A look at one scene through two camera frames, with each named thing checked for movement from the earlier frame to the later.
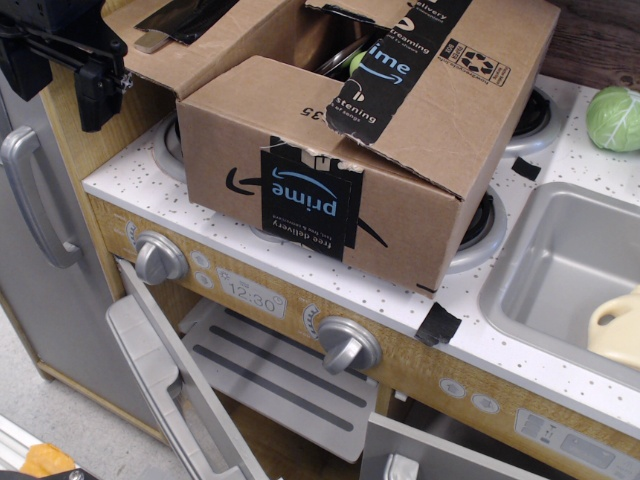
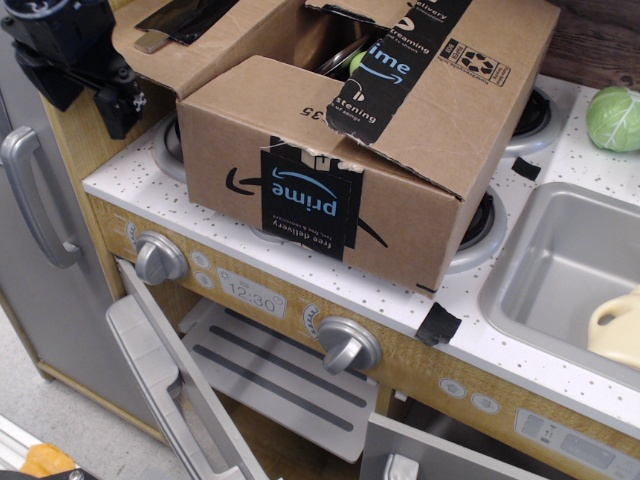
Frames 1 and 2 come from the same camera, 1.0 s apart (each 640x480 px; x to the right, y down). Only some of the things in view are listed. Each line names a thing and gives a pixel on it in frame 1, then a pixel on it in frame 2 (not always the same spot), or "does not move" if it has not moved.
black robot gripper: (73, 32) to (65, 46)
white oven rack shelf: (337, 407) does not move
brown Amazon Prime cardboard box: (345, 128) does not move
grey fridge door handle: (17, 156) does not move
